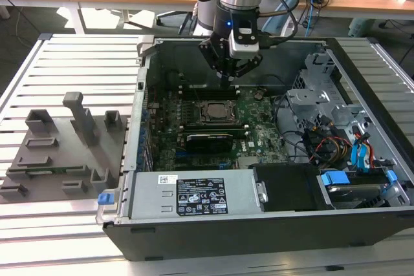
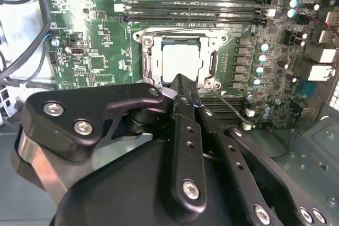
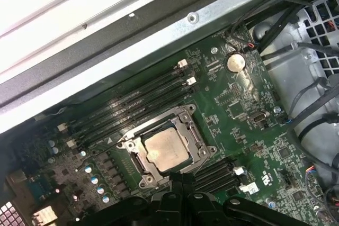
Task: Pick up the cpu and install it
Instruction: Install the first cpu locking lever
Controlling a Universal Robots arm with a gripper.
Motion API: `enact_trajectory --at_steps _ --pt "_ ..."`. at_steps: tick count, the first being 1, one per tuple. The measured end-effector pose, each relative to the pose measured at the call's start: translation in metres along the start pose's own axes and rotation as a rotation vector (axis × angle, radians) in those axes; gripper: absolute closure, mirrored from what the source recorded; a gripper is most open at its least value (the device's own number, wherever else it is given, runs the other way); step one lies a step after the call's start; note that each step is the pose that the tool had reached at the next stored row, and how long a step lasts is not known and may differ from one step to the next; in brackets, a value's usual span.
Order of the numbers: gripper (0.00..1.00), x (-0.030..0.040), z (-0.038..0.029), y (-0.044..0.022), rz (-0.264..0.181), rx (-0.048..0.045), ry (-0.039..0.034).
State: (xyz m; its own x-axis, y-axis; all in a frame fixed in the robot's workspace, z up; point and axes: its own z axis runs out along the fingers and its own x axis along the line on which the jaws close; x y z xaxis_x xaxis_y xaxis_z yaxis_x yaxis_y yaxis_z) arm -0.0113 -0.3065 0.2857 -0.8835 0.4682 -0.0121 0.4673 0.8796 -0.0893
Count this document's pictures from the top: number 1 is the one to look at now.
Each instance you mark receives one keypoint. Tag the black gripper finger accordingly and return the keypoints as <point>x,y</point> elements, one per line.
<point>230,81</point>
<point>211,56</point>

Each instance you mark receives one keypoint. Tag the CPU socket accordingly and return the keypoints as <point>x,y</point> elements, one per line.
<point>203,121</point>

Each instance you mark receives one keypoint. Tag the black RAM slot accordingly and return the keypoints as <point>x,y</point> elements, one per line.
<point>207,90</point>
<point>207,97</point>
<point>242,123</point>
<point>242,130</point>
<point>242,127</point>
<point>207,93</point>
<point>207,87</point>
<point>242,133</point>

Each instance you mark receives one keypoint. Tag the coin battery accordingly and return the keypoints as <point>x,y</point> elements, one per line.
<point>257,95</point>

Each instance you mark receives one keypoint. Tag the green motherboard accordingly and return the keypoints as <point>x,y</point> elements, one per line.
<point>262,117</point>

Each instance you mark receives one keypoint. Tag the black graphics card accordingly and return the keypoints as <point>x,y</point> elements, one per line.
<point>210,143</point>

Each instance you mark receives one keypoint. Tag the metal drive cage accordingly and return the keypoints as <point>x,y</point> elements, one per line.
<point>310,101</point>

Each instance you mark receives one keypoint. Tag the silver power supply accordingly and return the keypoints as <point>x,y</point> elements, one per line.
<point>148,198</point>

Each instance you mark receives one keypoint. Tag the black PC case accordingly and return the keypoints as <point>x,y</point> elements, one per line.
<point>226,240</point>

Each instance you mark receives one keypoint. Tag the hard disk in blue carrier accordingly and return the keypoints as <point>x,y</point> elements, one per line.
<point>349,193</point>

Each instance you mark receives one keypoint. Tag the blue case latch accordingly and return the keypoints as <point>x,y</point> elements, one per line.
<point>105,200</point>

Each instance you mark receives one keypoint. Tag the grey parts rack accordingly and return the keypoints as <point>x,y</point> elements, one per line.
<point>64,159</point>

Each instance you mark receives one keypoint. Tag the green RAM stick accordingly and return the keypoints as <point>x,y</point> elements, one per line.
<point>61,169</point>

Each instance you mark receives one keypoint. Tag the black camera bracket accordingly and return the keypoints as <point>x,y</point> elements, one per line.
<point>235,27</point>

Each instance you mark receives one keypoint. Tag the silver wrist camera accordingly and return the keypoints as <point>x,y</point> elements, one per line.
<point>246,51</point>

